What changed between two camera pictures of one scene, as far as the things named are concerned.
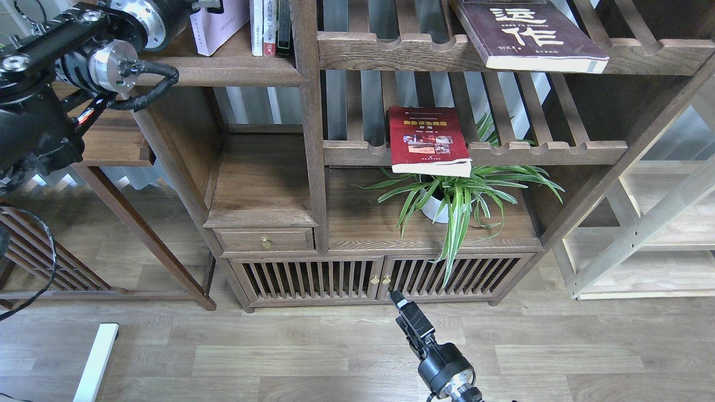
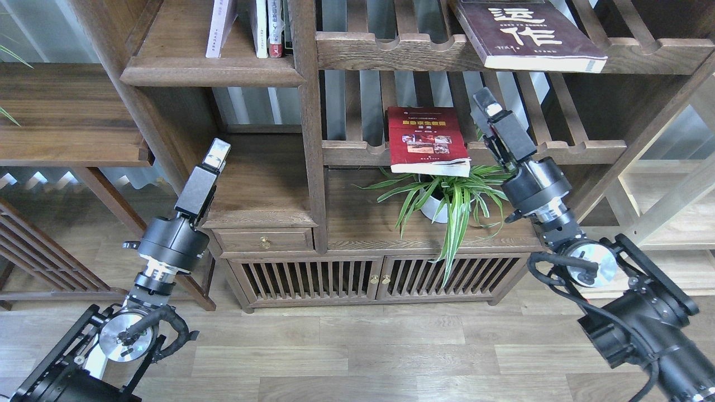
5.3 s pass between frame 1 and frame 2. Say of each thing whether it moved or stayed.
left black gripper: moved
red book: stayed
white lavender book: moved
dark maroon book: stayed
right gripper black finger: moved
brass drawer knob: stayed
